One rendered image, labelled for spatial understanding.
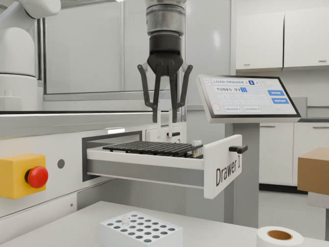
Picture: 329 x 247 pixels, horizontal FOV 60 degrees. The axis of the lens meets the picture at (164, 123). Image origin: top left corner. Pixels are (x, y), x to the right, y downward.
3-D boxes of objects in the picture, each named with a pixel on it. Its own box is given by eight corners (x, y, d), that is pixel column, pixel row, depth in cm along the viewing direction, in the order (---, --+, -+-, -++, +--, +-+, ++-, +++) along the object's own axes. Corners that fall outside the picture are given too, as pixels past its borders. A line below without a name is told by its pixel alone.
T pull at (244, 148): (247, 150, 71) (247, 144, 71) (241, 154, 65) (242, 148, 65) (233, 149, 73) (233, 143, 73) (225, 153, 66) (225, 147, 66)
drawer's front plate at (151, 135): (182, 151, 125) (182, 126, 125) (150, 161, 100) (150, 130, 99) (178, 151, 126) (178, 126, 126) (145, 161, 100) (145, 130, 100)
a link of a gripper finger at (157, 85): (163, 60, 65) (157, 60, 65) (157, 109, 65) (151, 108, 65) (163, 63, 69) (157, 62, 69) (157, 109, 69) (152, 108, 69)
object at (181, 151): (203, 146, 82) (203, 144, 82) (178, 155, 66) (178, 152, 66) (197, 146, 83) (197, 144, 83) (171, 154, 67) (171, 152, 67)
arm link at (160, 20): (147, 17, 71) (147, 42, 71) (144, 4, 62) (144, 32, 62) (183, 18, 71) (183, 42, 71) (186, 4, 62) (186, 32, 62)
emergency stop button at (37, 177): (51, 185, 54) (50, 164, 54) (33, 191, 50) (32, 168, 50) (39, 184, 55) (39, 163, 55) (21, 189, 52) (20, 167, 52)
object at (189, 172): (234, 167, 82) (234, 146, 82) (205, 189, 59) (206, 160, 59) (120, 157, 100) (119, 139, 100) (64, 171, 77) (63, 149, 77)
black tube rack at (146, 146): (203, 166, 82) (203, 144, 82) (178, 180, 66) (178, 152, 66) (137, 160, 92) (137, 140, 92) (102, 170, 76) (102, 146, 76)
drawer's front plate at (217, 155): (241, 172, 83) (242, 134, 82) (212, 200, 57) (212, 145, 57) (235, 171, 84) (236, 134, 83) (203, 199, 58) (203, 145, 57)
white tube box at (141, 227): (182, 249, 49) (182, 227, 49) (148, 269, 43) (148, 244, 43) (134, 229, 57) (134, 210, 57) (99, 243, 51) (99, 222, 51)
